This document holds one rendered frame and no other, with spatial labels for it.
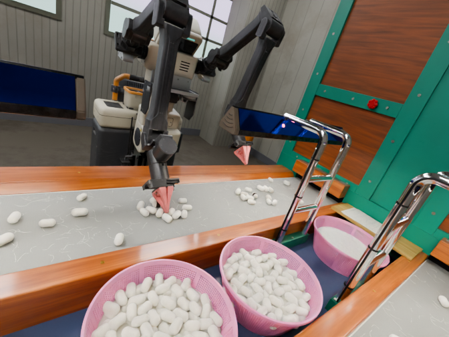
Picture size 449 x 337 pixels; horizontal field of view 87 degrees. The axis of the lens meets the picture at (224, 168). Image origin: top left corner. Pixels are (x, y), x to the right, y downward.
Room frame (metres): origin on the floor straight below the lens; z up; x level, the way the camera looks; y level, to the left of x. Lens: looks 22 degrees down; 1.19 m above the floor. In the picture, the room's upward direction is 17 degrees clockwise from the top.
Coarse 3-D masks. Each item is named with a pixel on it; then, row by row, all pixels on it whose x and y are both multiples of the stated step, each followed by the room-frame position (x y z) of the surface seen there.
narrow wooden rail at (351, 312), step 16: (400, 256) 0.75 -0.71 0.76; (416, 256) 0.79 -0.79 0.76; (384, 272) 0.62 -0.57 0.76; (400, 272) 0.65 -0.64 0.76; (368, 288) 0.53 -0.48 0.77; (384, 288) 0.55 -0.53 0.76; (352, 304) 0.45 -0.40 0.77; (368, 304) 0.47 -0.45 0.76; (320, 320) 0.38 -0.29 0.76; (336, 320) 0.39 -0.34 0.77; (352, 320) 0.41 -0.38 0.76; (304, 336) 0.33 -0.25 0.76; (320, 336) 0.34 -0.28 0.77; (336, 336) 0.35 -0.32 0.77
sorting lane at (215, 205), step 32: (64, 192) 0.57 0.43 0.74; (96, 192) 0.62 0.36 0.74; (128, 192) 0.67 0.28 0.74; (192, 192) 0.80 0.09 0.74; (224, 192) 0.88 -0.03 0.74; (256, 192) 0.97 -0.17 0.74; (288, 192) 1.08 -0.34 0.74; (0, 224) 0.40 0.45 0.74; (32, 224) 0.43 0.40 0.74; (64, 224) 0.45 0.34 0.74; (96, 224) 0.49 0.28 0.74; (128, 224) 0.52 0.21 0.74; (160, 224) 0.56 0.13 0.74; (192, 224) 0.61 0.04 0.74; (224, 224) 0.66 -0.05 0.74; (0, 256) 0.33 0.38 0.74; (32, 256) 0.35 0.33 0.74; (64, 256) 0.37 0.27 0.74
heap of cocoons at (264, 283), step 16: (240, 256) 0.53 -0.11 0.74; (256, 256) 0.56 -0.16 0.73; (272, 256) 0.57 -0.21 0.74; (224, 272) 0.46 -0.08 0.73; (240, 272) 0.48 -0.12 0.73; (256, 272) 0.49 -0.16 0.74; (272, 272) 0.50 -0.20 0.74; (288, 272) 0.53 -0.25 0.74; (240, 288) 0.43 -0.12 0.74; (256, 288) 0.44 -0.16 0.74; (272, 288) 0.47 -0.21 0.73; (288, 288) 0.47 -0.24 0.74; (304, 288) 0.49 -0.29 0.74; (256, 304) 0.39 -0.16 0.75; (272, 304) 0.42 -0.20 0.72; (288, 304) 0.43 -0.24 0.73; (304, 304) 0.43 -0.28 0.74; (288, 320) 0.38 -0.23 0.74
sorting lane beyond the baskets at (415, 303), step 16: (416, 272) 0.72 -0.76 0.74; (432, 272) 0.75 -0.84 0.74; (400, 288) 0.60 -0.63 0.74; (416, 288) 0.63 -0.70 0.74; (432, 288) 0.65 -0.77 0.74; (448, 288) 0.68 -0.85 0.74; (384, 304) 0.51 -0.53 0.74; (400, 304) 0.53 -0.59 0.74; (416, 304) 0.55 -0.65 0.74; (432, 304) 0.57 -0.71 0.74; (368, 320) 0.44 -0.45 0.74; (384, 320) 0.46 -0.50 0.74; (400, 320) 0.48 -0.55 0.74; (416, 320) 0.49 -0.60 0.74; (432, 320) 0.51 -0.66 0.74; (448, 320) 0.53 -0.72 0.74; (352, 336) 0.39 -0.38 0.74; (368, 336) 0.40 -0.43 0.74; (384, 336) 0.41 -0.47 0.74; (400, 336) 0.43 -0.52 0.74; (416, 336) 0.44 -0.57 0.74; (432, 336) 0.45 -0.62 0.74; (448, 336) 0.47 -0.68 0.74
